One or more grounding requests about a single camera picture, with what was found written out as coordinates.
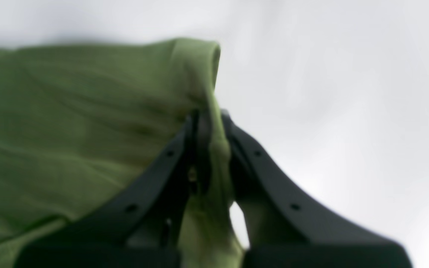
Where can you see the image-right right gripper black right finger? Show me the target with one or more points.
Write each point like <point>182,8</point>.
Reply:
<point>287,228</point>

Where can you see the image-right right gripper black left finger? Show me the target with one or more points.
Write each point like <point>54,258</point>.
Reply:
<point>140,227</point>

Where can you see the olive green T-shirt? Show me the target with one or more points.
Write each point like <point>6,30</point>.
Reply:
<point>78,123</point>

